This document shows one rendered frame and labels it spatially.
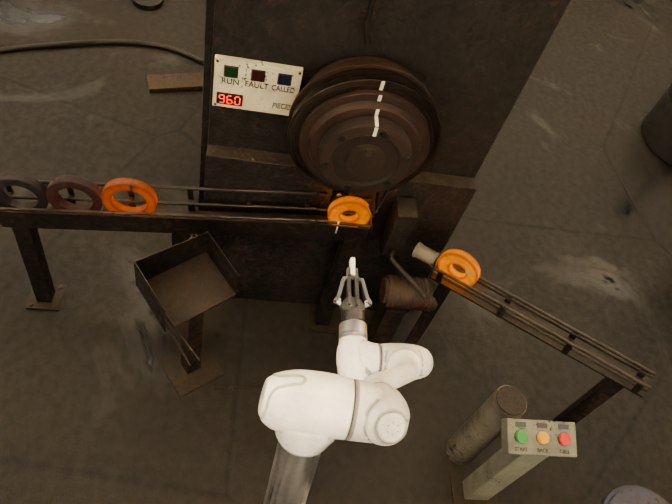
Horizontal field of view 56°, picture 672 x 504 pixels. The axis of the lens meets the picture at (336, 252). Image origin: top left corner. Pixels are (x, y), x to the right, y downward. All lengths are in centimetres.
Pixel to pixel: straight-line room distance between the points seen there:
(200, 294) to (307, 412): 92
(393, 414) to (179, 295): 104
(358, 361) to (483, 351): 120
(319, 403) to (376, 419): 12
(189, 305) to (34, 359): 84
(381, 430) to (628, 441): 197
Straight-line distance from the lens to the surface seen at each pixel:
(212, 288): 216
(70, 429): 262
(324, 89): 183
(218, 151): 219
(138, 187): 222
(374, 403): 136
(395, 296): 238
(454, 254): 223
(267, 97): 202
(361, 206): 221
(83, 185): 227
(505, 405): 231
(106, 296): 287
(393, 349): 192
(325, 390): 134
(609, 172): 423
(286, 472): 151
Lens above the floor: 242
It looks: 52 degrees down
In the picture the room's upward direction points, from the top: 18 degrees clockwise
